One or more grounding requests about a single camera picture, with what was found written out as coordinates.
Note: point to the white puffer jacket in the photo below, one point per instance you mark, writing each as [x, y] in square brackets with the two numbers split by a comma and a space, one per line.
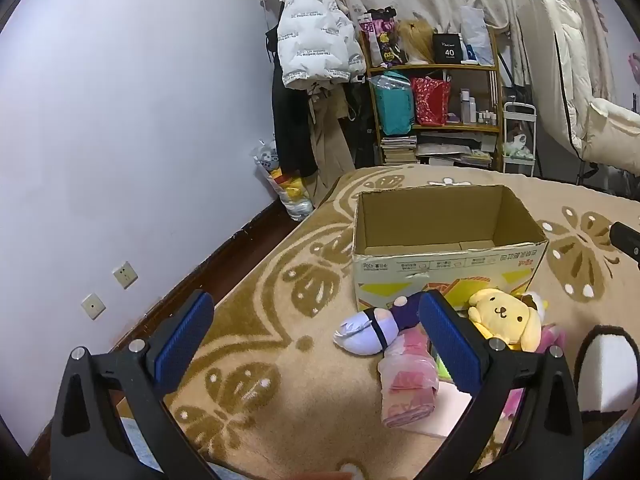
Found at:
[310, 25]

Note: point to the pink plastic-wrapped packet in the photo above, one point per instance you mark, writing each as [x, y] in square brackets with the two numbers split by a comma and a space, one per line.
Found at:
[407, 390]

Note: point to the teal bag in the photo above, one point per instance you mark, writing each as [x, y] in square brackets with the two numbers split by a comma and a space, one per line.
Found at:
[395, 107]

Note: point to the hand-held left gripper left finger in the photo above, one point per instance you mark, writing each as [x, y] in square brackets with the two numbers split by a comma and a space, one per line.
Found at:
[184, 342]

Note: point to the blonde wig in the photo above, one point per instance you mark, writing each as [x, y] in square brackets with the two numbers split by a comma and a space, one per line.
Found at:
[416, 40]

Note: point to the black and white plush slipper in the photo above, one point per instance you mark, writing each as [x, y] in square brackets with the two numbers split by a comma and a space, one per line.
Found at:
[610, 365]

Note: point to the white wall socket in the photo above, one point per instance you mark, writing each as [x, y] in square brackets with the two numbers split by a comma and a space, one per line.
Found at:
[125, 276]
[93, 306]

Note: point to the white trolley cart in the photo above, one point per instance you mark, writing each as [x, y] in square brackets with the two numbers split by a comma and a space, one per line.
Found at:
[520, 145]

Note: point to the white-haired plush doll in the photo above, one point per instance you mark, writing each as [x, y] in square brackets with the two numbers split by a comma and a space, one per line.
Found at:
[360, 335]

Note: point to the row of cosmetic bottles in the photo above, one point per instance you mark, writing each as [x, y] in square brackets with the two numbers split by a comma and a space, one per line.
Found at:
[472, 107]

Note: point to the black paper box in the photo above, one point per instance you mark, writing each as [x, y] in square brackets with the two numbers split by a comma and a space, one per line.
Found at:
[447, 49]

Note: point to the red patterned bag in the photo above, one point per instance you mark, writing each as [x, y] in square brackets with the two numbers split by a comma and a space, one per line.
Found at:
[431, 102]

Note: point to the dark hanging clothes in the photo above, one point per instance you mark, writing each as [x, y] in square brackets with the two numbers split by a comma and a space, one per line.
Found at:
[290, 125]

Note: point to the yellow wooden shelf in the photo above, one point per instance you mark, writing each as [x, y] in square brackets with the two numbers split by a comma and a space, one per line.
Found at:
[492, 130]

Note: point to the stack of books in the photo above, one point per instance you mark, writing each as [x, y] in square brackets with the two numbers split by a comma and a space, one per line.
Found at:
[398, 150]

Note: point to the cardboard box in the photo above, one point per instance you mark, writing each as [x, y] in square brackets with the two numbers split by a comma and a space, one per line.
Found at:
[400, 270]

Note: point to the purple black printed bag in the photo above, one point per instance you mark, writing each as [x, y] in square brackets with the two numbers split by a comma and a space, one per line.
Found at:
[382, 40]

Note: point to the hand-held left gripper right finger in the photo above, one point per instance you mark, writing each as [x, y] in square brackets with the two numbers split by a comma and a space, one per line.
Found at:
[450, 347]

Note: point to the small brown-haired doll white hat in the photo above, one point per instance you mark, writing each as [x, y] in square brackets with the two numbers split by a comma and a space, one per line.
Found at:
[532, 301]

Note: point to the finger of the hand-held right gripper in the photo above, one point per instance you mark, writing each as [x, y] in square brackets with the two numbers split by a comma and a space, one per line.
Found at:
[627, 242]

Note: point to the white plastic bag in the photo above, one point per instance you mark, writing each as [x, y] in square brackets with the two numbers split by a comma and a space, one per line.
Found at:
[476, 35]

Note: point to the yellow dog plush toy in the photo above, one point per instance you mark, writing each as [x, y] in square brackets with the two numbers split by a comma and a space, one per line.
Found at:
[500, 310]

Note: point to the clear bag of snacks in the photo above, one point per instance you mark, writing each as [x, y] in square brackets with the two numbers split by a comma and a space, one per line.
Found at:
[290, 190]

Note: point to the person's blue jeans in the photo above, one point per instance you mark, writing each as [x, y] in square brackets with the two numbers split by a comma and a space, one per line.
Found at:
[139, 440]

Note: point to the beige floral carpet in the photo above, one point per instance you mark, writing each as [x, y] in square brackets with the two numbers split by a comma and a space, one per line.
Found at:
[300, 385]

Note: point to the stack of papers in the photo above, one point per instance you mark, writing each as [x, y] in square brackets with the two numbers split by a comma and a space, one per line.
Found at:
[450, 152]

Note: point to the green tissue pack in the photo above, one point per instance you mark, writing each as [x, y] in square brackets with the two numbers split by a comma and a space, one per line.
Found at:
[442, 367]

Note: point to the beige hanging trousers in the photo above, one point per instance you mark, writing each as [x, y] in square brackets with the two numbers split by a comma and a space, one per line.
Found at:
[330, 145]

